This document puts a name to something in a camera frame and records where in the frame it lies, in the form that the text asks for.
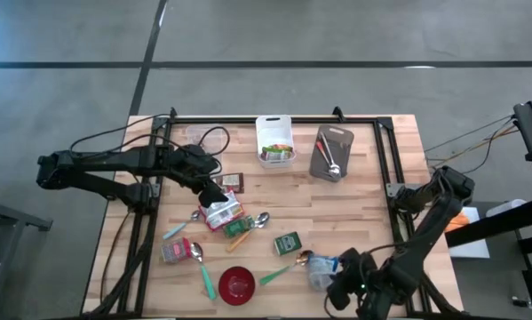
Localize brown snack packet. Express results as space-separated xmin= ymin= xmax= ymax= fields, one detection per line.
xmin=216 ymin=172 xmax=246 ymax=195

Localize blue white snack packet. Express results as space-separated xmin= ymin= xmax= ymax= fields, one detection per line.
xmin=307 ymin=252 xmax=341 ymax=292

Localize steel spoon light blue handle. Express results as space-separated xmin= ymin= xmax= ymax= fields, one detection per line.
xmin=162 ymin=209 xmax=202 ymax=241

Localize red white snack packet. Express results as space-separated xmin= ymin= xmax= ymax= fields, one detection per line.
xmin=198 ymin=189 xmax=245 ymax=233

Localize green label spice jar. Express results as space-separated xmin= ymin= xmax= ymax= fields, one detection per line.
xmin=222 ymin=215 xmax=257 ymax=239

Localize steel spoon wooden handle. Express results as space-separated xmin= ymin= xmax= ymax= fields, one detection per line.
xmin=226 ymin=212 xmax=271 ymax=254

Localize dark green tea tin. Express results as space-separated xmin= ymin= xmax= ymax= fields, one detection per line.
xmin=273 ymin=230 xmax=304 ymax=257

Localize green orange snack packet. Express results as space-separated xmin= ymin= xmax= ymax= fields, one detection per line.
xmin=259 ymin=142 xmax=294 ymax=162

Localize red grey small box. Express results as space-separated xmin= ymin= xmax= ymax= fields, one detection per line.
xmin=160 ymin=236 xmax=193 ymax=265

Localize plain steel spoon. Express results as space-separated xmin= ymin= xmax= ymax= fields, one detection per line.
xmin=319 ymin=131 xmax=343 ymax=179

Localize steel spoon red handle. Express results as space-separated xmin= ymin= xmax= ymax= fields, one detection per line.
xmin=314 ymin=140 xmax=342 ymax=179

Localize clear plastic container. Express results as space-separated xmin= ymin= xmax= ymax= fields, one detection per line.
xmin=185 ymin=124 xmax=227 ymax=156

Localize white plastic bin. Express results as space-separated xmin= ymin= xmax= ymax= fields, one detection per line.
xmin=255 ymin=114 xmax=298 ymax=170

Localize orange object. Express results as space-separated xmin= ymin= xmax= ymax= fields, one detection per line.
xmin=445 ymin=212 xmax=471 ymax=234

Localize white sheet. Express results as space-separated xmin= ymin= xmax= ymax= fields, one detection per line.
xmin=436 ymin=204 xmax=492 ymax=260

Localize red bowl black outside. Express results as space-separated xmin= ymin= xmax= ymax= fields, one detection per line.
xmin=218 ymin=265 xmax=257 ymax=307

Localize grey translucent plastic bin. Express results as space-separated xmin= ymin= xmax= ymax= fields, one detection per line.
xmin=308 ymin=124 xmax=355 ymax=183

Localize white plastic tub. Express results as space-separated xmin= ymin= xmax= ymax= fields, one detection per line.
xmin=486 ymin=198 xmax=528 ymax=219

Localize grey side table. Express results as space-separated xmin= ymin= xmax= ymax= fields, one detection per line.
xmin=0 ymin=194 xmax=54 ymax=320

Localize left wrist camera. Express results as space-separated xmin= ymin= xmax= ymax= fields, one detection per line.
xmin=197 ymin=178 xmax=229 ymax=209

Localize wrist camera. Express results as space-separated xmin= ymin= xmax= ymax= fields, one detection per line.
xmin=326 ymin=283 xmax=353 ymax=313
xmin=197 ymin=178 xmax=229 ymax=209

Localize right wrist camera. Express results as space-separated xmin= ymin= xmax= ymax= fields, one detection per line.
xmin=326 ymin=283 xmax=353 ymax=313

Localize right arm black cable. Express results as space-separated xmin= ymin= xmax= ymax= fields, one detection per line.
xmin=322 ymin=242 xmax=411 ymax=320

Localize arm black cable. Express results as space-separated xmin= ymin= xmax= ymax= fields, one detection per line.
xmin=69 ymin=113 xmax=231 ymax=157
xmin=322 ymin=242 xmax=411 ymax=320

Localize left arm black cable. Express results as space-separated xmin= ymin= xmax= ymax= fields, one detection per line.
xmin=69 ymin=113 xmax=231 ymax=157

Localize gold spoon green handle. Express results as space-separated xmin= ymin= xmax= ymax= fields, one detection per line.
xmin=258 ymin=249 xmax=314 ymax=286

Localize black table frame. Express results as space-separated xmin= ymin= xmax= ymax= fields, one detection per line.
xmin=82 ymin=106 xmax=465 ymax=319

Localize steel spoon teal handle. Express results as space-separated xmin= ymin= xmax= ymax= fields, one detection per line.
xmin=189 ymin=242 xmax=218 ymax=301

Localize coloured wire bundle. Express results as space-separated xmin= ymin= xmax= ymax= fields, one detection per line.
xmin=425 ymin=114 xmax=520 ymax=177

